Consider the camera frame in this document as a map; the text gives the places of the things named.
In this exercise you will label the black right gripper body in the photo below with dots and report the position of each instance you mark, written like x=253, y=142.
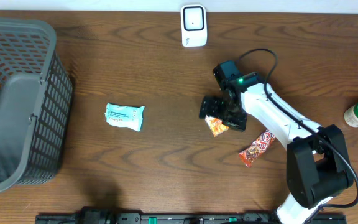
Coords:
x=233, y=116

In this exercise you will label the orange snack box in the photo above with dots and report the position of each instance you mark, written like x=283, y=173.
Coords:
x=215, y=125

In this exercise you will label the red snack packet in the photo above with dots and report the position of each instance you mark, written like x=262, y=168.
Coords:
x=258, y=147

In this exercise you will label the teal wet wipes pack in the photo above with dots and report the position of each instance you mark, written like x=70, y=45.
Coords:
x=124, y=116

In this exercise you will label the white barcode scanner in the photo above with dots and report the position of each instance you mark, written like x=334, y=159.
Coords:
x=194, y=29

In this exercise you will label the grey plastic basket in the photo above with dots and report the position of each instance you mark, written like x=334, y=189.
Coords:
x=35, y=101

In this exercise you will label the black mounting rail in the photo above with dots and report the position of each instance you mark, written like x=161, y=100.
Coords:
x=88, y=215

